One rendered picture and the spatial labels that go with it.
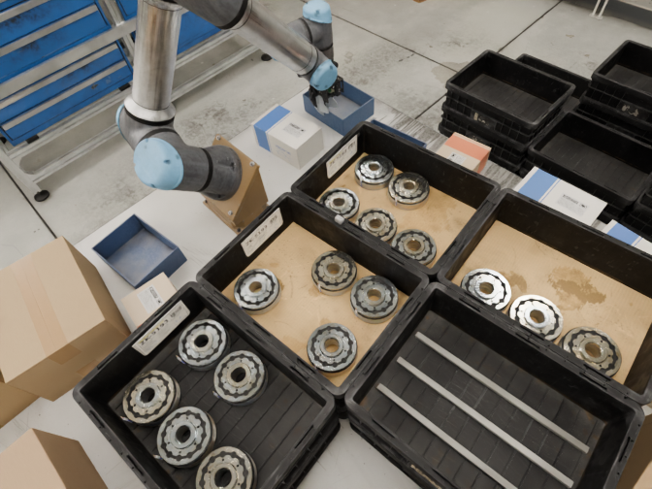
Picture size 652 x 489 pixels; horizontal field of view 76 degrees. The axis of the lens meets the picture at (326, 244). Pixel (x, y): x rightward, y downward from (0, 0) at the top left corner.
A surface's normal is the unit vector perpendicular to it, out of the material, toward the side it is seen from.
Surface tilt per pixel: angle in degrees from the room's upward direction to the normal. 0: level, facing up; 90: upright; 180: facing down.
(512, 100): 0
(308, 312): 0
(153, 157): 46
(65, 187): 0
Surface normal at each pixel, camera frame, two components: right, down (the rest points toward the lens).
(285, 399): -0.08, -0.54
